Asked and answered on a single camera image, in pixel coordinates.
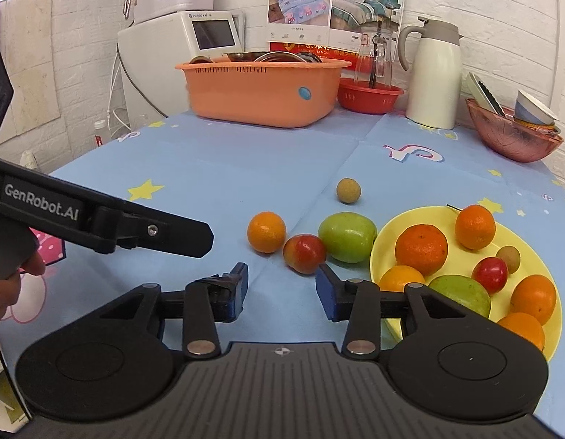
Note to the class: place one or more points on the white appliance with screen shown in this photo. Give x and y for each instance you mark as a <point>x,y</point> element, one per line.
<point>172,64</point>

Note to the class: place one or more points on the white thermos jug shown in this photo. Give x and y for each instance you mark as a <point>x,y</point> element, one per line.
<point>433,82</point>

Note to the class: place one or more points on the steel bowl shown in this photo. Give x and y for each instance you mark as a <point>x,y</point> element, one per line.
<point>201,60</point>

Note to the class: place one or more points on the brown longan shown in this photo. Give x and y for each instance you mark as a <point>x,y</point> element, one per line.
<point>347,190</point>
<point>508,257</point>

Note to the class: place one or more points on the blue star print tablecloth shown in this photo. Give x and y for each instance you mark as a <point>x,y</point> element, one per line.
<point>218,169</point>

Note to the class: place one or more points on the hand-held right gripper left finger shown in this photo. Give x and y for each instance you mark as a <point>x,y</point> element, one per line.
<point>239,292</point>

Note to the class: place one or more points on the person's left hand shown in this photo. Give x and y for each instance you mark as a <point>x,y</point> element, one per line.
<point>5,302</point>

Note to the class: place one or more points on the red plastic basket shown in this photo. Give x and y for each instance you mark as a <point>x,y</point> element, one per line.
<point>369,98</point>

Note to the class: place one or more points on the small orange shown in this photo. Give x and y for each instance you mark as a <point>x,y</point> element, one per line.
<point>266,232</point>

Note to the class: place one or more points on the large tangerine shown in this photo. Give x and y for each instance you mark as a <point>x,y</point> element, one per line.
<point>421,249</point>

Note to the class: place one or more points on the white wall conduit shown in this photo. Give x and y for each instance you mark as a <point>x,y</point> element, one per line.
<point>556,32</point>

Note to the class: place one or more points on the pale green plate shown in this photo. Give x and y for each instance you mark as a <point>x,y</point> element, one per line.
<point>483,93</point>

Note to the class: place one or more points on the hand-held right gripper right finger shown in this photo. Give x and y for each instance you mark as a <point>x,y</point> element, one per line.
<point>324,292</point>

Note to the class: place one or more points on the white blue bowl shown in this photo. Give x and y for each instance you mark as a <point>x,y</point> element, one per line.
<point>533,107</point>

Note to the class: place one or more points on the beige wall panel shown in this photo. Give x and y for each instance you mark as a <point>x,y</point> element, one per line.
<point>31,77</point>

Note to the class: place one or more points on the steel pot lid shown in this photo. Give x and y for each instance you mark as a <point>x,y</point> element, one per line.
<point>305,57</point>

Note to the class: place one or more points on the steel plate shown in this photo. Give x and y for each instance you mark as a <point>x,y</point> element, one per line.
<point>245,56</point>

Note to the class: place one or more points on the plastic bottle red label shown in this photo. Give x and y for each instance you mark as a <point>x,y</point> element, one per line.
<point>101,135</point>

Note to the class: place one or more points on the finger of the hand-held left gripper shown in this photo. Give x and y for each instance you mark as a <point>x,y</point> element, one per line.
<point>172,235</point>

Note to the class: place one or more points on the pink glass bowl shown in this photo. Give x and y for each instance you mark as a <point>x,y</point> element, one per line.
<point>511,141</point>

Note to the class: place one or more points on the orange plastic basket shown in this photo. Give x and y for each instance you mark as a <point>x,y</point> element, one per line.
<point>255,93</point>

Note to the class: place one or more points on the yellow orange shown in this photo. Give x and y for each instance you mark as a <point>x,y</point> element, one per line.
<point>401,280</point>

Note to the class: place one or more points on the orange rimmed bowl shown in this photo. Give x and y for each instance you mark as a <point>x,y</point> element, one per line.
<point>545,128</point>

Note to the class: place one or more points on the red plum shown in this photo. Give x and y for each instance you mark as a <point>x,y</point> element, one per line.
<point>305,254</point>
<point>490,275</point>

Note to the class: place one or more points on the orange with green stem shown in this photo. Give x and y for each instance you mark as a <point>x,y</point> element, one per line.
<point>475,227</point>

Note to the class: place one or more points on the green apple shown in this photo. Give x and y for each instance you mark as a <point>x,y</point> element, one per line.
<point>347,237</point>
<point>460,293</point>

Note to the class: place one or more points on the wall poster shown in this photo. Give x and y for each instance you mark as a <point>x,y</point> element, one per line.
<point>337,4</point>

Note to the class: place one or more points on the yellow plastic plate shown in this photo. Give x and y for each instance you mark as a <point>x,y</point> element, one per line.
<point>460,260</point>

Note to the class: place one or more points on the clear glass jar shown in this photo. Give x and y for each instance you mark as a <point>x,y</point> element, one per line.
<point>376,59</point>

